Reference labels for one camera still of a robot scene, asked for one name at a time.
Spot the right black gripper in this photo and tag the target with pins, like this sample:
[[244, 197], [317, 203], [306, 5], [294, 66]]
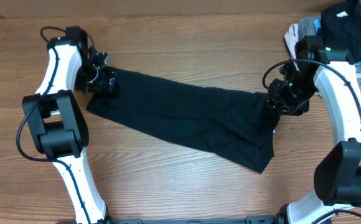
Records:
[[275, 96]]

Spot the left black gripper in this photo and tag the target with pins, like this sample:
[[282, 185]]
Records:
[[106, 81]]

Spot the black t-shirt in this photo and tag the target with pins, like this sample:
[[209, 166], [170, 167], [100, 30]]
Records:
[[237, 125]]

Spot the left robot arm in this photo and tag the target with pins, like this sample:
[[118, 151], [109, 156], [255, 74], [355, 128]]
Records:
[[55, 121]]

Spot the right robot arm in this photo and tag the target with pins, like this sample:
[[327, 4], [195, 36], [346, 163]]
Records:
[[330, 72]]

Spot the folded beige garment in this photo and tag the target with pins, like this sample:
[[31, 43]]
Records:
[[291, 38]]

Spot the folded light blue garment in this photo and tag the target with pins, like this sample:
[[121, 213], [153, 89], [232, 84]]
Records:
[[317, 23]]

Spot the folded black shirt on pile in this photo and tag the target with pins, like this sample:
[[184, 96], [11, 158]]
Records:
[[351, 28]]

